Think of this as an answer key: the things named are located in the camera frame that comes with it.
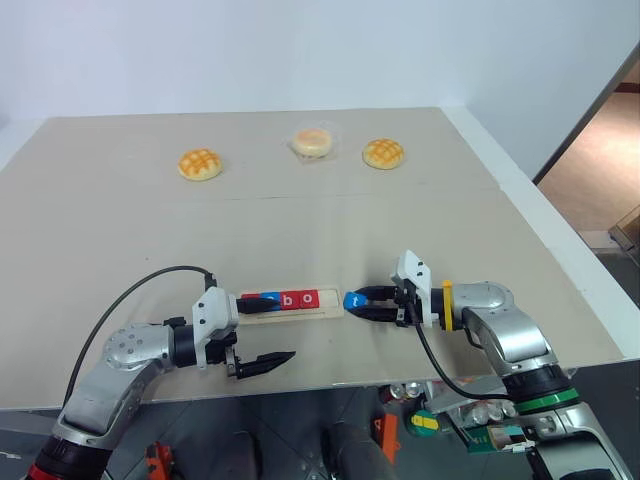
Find orange plastic clamp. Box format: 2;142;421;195
144;441;175;480
368;398;402;465

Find green printed box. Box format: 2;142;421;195
466;423;535;455

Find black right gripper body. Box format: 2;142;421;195
392;278;420;329

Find golden crosshatched bun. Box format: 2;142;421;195
177;149;225;183
361;137;408;172

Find yellow band on right wrist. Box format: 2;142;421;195
441;280;457;333

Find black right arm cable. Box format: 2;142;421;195
412;319;510;401

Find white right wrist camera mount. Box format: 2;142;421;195
389;249;442;329

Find dark rounded shape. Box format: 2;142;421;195
319;421;402;480

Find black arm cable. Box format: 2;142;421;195
63;265;217;409
412;319;510;401

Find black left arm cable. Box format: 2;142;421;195
63;265;217;409

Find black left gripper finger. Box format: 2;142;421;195
235;297;282;315
234;350;298;380

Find long wooden letter tray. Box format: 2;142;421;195
237;285;346;325

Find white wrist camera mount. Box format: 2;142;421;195
191;285;241;372
389;249;442;329

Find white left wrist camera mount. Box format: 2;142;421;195
191;285;241;372

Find wooden cabinet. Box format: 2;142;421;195
608;203;640;253

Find plastic wrapped pale bun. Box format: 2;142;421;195
286;119;344;165

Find silver drink cans pack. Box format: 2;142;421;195
458;399;517;427
388;381;425;402

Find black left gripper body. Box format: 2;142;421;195
204;331;242;380

